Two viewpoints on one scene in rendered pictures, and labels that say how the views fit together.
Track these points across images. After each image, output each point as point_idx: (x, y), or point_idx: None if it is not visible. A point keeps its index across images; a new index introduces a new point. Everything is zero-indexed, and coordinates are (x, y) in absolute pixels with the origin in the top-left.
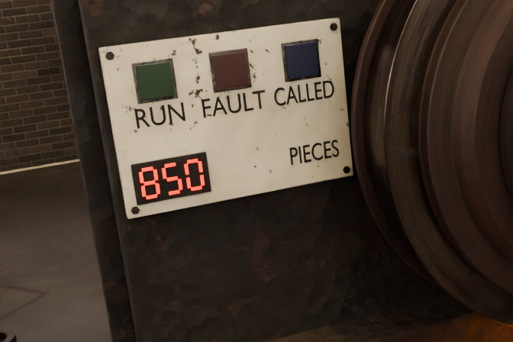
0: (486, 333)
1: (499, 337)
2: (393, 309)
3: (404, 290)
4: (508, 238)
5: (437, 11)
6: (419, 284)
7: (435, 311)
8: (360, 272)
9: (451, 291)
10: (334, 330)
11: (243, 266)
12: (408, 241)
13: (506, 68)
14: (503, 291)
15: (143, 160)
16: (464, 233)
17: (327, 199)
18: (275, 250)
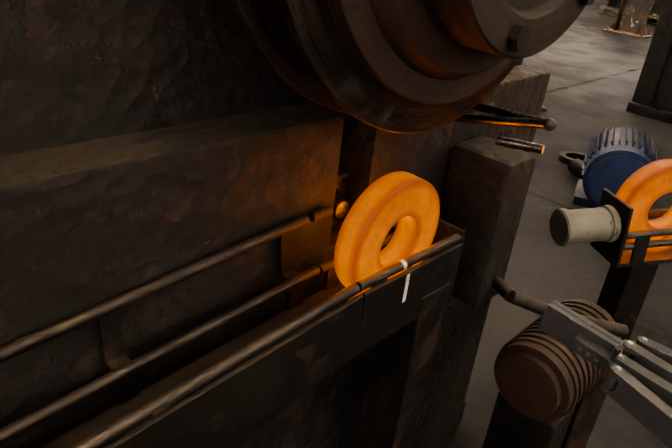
0: (317, 148)
1: (328, 153)
2: (217, 119)
3: (230, 96)
4: None
5: None
6: (247, 91)
7: (267, 121)
8: (182, 64)
9: (318, 70)
10: (146, 137)
11: (11, 28)
12: None
13: None
14: (367, 79)
15: None
16: None
17: None
18: (63, 10)
